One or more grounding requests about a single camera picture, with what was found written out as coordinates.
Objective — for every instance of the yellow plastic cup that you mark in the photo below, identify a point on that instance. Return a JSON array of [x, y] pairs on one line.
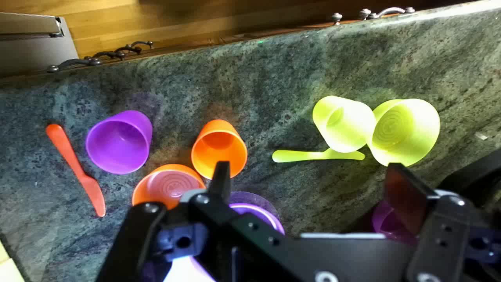
[[345, 124]]

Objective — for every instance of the orange plastic knife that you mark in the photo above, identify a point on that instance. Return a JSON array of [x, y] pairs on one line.
[[91, 186]]

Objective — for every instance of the purple plastic plate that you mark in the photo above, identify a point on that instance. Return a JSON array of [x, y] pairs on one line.
[[257, 205]]

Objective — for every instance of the metal cabinet handle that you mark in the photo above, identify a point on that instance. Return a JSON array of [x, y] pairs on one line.
[[368, 14]]

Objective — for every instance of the purple plastic cup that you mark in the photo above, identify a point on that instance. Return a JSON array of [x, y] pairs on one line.
[[121, 142]]

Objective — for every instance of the metal drawer handle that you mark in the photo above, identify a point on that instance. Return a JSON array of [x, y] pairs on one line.
[[97, 58]]

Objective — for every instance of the orange plastic cup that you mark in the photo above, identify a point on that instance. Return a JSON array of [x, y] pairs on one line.
[[218, 141]]

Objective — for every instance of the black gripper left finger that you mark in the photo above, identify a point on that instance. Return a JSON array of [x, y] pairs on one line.
[[221, 181]]

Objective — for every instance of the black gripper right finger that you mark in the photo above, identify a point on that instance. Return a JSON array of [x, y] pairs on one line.
[[409, 196]]

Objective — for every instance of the yellow plastic knife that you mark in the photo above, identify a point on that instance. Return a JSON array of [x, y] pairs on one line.
[[310, 155]]

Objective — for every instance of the orange plastic bowl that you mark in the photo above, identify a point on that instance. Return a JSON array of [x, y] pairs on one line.
[[166, 183]]

